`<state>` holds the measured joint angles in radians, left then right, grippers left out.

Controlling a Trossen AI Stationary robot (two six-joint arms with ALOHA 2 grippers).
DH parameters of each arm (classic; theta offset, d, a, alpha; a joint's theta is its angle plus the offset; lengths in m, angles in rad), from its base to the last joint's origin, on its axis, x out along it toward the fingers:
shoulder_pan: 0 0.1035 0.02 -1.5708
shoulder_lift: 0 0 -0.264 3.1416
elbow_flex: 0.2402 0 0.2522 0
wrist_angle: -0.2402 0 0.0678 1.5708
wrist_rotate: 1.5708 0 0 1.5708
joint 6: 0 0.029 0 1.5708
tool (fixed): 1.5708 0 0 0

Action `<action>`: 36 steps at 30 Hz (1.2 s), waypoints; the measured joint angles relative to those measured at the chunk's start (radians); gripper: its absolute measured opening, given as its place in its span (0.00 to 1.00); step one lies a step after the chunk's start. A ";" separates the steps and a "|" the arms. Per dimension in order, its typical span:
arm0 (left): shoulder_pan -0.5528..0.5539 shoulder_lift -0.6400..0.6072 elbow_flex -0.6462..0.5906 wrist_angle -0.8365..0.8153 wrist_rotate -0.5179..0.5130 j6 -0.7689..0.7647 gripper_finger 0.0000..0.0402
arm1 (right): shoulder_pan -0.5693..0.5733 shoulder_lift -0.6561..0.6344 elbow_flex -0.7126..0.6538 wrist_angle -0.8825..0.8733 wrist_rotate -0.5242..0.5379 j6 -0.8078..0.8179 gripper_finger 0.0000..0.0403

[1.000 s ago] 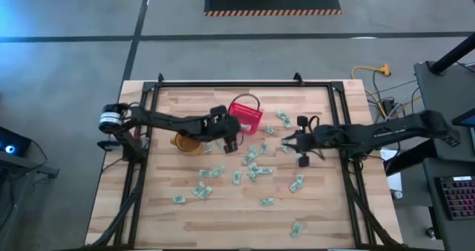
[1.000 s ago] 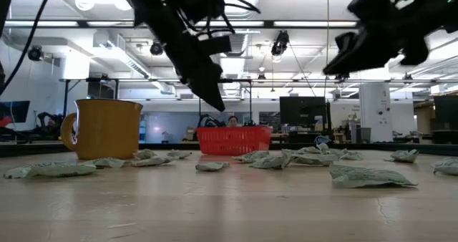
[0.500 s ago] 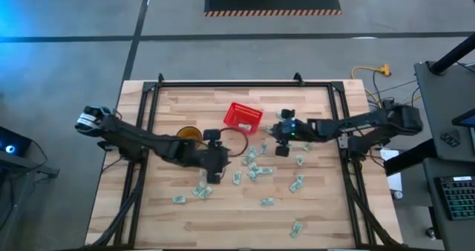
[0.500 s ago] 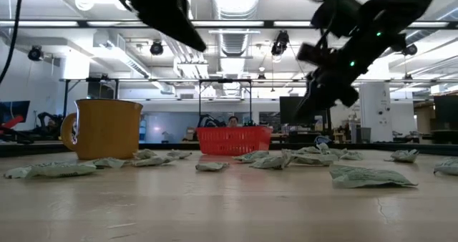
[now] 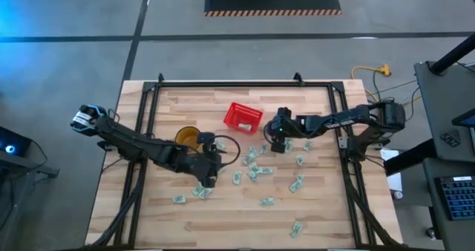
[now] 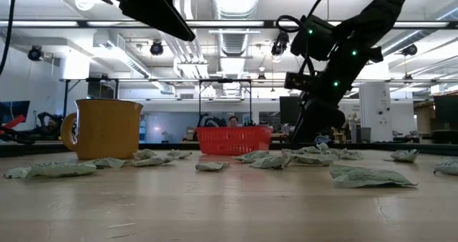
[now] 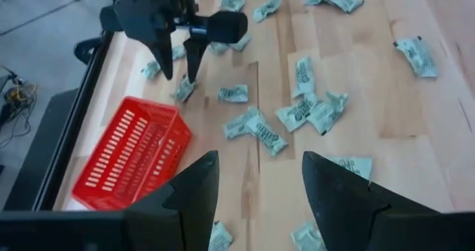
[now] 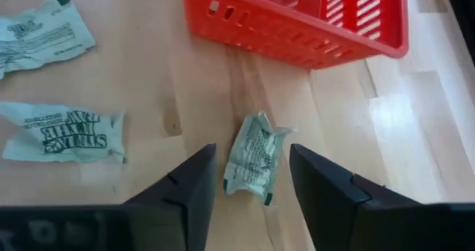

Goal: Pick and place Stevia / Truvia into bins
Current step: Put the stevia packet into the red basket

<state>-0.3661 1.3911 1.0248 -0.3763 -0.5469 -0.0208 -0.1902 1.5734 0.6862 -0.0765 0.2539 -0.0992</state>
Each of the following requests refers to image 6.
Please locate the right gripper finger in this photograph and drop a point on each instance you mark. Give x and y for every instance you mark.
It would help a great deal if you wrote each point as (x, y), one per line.
(318, 118)
(297, 122)

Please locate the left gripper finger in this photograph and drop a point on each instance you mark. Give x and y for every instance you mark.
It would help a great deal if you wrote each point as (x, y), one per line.
(150, 9)
(179, 11)

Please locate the yellow ceramic mug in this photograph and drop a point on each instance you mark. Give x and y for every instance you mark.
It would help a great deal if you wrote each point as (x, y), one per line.
(107, 127)

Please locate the black background robot arm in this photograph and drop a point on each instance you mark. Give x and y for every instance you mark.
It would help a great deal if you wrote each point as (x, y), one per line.
(209, 121)

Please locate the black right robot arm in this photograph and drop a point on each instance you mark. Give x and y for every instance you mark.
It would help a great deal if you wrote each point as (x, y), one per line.
(386, 5)

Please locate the black computer monitor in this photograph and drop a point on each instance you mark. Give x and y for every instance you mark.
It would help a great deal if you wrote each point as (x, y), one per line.
(288, 109)

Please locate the blue rounded object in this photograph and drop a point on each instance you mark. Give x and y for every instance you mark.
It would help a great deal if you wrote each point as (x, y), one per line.
(323, 139)

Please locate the grey bin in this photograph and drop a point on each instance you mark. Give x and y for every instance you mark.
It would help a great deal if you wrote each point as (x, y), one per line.
(365, 135)

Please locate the white pillar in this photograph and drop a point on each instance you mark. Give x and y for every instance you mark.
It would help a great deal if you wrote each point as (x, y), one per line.
(375, 109)

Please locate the person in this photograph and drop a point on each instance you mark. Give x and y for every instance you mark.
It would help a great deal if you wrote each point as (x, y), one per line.
(233, 121)

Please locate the red plastic basket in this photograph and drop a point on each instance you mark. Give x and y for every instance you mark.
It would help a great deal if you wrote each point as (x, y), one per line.
(232, 140)

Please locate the wooden cabinet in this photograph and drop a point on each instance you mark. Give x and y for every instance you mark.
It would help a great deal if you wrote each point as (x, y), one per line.
(425, 118)

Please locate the dark large monitor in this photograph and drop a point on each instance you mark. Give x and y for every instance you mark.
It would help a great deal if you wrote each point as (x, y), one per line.
(446, 113)

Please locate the dark blue screen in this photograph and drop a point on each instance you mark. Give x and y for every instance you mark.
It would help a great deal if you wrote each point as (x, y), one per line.
(19, 107)

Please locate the red object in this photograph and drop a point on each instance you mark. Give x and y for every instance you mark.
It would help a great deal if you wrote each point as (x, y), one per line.
(14, 122)

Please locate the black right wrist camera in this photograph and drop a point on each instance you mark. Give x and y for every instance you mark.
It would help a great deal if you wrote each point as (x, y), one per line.
(297, 81)

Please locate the black ceiling camera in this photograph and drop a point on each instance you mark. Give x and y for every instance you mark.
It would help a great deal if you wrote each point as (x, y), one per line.
(156, 48)
(409, 50)
(280, 41)
(35, 53)

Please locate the silver ceiling duct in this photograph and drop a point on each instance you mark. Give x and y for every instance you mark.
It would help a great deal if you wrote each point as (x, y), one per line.
(234, 2)

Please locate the black metal stand frame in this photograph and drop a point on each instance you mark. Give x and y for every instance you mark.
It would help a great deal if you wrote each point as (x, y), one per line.
(225, 80)

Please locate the black overhead frame bar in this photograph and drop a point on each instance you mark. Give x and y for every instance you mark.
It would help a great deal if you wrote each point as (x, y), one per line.
(268, 24)

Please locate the black metal table frame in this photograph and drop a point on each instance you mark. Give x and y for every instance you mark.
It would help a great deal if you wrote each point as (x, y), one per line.
(96, 79)

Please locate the black table edge rail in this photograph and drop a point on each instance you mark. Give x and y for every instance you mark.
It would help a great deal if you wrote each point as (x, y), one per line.
(168, 146)

